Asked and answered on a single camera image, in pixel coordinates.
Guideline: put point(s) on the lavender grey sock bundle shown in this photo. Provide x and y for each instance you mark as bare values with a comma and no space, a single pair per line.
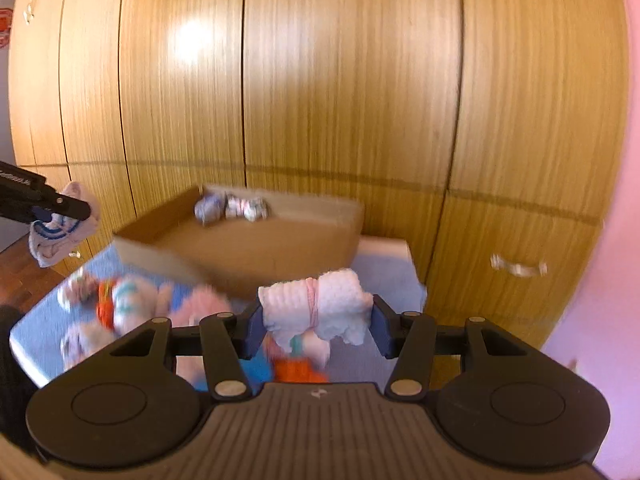
207,210

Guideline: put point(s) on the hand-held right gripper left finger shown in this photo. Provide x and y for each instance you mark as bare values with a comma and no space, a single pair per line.
254,332

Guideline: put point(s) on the blue towel mat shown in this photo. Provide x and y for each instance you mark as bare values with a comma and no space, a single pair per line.
390,280

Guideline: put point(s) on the wooden wardrobe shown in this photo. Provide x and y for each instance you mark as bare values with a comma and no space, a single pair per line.
350,85

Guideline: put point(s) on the purple speckled sock bundle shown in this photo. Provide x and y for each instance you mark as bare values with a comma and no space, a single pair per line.
80,345

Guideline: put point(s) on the dark cloth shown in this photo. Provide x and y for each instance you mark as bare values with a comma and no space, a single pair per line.
10,360

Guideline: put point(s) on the pink fluffy sock bundle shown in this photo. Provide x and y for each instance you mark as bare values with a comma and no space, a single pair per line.
200,305

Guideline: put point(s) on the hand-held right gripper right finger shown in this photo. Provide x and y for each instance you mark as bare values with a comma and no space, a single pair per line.
385,332

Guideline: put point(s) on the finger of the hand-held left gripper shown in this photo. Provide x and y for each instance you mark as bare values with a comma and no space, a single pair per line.
65,203

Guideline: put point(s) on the orange bundle green tie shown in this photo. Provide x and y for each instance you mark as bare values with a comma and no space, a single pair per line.
295,372

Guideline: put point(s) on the white sock bundle pink band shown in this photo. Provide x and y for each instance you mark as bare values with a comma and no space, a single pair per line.
335,295

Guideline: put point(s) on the white blue-striped sock bundle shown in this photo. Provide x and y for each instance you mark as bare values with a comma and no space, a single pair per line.
55,240

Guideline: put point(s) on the small orange sock bundle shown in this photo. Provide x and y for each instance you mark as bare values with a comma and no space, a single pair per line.
106,305

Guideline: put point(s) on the red wall sticker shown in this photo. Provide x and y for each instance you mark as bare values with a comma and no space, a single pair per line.
4,27

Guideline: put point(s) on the white sock bundle blue tie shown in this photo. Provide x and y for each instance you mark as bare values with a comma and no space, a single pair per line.
245,207

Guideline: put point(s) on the cardboard box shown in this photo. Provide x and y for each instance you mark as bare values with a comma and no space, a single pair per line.
240,255

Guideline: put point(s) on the small white bundle red print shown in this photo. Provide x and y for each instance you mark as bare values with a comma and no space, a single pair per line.
75,290

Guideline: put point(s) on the white teal patterned sock bundle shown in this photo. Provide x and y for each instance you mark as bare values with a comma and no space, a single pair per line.
315,350

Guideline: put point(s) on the white fluffy bundle teal band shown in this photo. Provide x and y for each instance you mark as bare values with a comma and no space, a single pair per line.
132,305

